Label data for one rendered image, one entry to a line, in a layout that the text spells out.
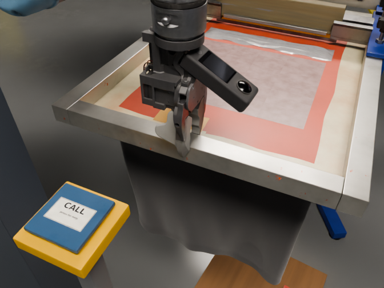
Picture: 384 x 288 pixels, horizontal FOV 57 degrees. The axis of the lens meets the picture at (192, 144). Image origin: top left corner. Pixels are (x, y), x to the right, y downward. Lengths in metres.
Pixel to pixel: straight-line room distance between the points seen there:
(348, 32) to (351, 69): 0.12
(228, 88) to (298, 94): 0.36
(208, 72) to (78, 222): 0.30
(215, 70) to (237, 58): 0.44
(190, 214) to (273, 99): 0.35
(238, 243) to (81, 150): 1.41
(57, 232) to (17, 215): 0.51
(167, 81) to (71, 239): 0.27
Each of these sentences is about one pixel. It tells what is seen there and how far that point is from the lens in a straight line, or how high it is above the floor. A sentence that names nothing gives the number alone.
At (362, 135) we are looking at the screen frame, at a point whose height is 1.01.
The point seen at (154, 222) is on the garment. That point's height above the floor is 0.58.
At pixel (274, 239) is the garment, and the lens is 0.86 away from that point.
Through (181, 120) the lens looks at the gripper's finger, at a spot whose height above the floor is 1.09.
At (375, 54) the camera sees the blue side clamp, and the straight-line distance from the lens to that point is 0.98.
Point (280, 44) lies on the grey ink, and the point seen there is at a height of 0.97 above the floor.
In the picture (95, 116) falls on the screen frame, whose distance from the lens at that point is 0.69.
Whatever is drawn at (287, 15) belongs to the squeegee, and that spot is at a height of 1.03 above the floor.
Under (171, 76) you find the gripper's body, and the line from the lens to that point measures 0.53.
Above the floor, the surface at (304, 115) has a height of 0.97.
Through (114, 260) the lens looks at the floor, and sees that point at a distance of 1.67.
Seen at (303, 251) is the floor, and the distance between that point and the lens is 1.73.
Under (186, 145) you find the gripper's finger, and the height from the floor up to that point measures 1.03.
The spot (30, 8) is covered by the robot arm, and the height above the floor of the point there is 1.28.
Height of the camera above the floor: 1.42
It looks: 42 degrees down
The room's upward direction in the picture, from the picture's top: straight up
